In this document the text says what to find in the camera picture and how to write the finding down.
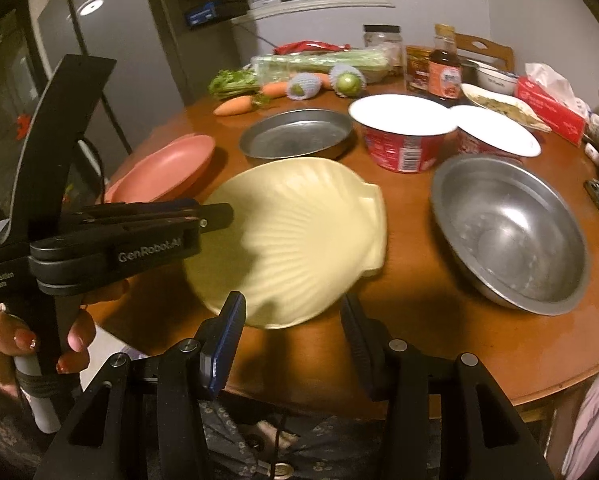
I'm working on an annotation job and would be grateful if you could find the pink oval plate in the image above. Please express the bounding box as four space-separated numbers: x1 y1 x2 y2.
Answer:
105 134 216 203

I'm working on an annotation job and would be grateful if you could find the large steel bowl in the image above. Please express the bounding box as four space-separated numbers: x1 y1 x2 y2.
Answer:
431 155 590 316

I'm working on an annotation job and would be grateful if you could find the yellow shell-shaped plate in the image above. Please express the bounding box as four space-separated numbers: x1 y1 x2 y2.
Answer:
184 157 387 330

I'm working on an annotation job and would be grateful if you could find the steel pan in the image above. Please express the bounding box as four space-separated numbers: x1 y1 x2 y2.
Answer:
238 108 354 164

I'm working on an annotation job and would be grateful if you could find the red instant noodle bowl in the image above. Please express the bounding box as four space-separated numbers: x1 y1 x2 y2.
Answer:
348 93 458 174

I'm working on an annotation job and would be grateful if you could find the person's left hand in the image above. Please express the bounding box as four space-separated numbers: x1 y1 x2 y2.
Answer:
0 278 130 401

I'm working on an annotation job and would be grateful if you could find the front carrot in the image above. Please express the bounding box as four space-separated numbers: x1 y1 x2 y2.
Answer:
214 93 270 117

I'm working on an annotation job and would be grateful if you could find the carrot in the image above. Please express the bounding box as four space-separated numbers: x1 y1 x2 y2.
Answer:
214 93 270 117
260 81 288 99
308 73 332 90

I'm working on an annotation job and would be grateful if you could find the grey refrigerator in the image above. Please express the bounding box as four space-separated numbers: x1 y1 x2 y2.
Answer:
26 0 241 181

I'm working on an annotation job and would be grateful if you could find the bagged celery bunch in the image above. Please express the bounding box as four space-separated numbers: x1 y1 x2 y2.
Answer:
208 47 393 101

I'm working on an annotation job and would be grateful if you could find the blue box on shelf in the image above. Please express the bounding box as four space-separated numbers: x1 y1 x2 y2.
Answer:
184 1 217 28

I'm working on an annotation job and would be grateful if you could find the netted green fruit left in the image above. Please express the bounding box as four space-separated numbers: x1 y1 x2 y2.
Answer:
286 73 322 101

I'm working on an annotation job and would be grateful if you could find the netted green fruit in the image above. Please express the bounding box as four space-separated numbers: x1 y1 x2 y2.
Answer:
329 64 367 99
286 73 322 101

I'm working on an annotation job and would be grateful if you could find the white dish of greens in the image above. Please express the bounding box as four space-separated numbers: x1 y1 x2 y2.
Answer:
461 84 551 132

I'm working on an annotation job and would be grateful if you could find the red tissue box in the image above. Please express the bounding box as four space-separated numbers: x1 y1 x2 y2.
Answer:
515 76 586 146

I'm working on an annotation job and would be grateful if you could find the red snack bag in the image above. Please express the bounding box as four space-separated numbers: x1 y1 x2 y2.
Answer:
273 40 350 55

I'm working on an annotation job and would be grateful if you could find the dark sauce bottle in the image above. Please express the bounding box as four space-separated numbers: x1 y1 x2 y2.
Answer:
427 24 462 106

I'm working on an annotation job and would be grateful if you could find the netted green fruit right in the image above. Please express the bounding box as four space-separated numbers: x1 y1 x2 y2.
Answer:
329 64 367 99

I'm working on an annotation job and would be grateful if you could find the white ceramic bowl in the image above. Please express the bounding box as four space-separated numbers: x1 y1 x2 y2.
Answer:
476 65 517 96

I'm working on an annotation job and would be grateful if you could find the chili sauce jar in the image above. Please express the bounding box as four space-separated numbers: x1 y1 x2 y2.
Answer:
405 46 433 92

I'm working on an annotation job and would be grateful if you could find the wooden chair back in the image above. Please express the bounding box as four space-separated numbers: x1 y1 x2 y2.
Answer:
456 32 515 72

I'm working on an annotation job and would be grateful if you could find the black-lid glass jar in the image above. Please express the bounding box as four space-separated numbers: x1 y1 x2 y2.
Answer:
363 24 403 75

